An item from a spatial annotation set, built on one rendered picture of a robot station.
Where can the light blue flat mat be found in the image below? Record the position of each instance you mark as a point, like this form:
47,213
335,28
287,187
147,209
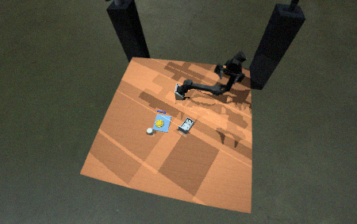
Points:
166,122

